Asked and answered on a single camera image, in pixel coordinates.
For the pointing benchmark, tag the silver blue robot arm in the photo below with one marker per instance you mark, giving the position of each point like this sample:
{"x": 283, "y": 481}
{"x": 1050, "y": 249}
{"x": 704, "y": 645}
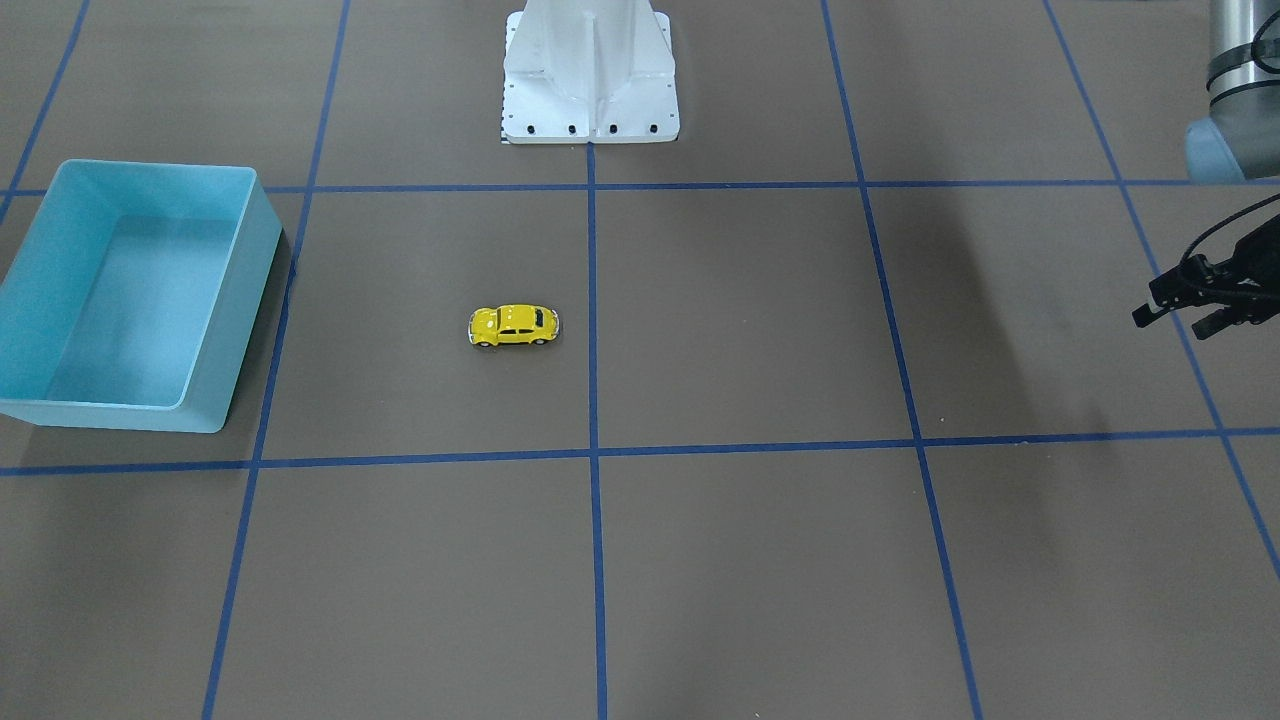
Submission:
{"x": 1238, "y": 140}

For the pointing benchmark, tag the yellow beetle toy car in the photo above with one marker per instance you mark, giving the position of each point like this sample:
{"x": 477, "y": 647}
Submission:
{"x": 513, "y": 324}

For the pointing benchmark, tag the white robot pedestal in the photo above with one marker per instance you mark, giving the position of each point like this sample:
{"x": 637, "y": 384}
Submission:
{"x": 589, "y": 72}

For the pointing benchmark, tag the light blue plastic bin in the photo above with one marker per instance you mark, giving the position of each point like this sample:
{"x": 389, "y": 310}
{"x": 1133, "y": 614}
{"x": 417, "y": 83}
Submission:
{"x": 132, "y": 299}

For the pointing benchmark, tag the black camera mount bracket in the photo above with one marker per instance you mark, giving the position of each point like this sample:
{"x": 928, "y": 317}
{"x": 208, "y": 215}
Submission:
{"x": 1244, "y": 287}

